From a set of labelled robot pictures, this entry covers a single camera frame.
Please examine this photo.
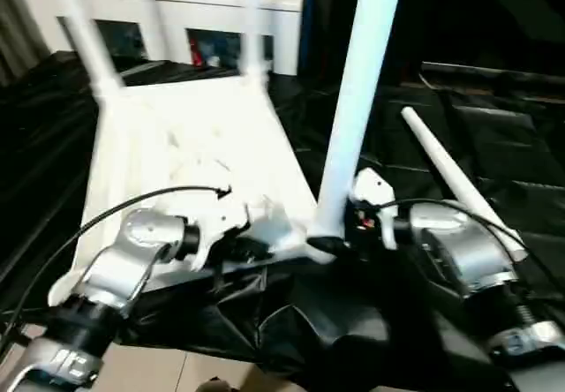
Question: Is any white plastic table top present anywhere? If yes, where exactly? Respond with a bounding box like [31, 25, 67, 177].
[49, 74, 338, 306]

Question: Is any white plastic table leg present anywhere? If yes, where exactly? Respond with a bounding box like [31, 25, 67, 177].
[401, 105, 530, 262]
[53, 0, 126, 103]
[237, 0, 271, 91]
[305, 0, 409, 253]

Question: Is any black bar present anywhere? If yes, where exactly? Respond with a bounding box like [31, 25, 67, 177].
[420, 60, 565, 86]

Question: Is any black plastic mat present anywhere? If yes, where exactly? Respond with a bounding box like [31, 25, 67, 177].
[0, 49, 565, 391]

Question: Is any white cabinet with glass doors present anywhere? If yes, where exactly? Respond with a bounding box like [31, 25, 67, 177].
[18, 0, 306, 77]

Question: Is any grey curtain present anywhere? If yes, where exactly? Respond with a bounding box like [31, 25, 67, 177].
[0, 0, 52, 86]

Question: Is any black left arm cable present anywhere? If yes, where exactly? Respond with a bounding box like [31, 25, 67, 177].
[0, 185, 234, 351]

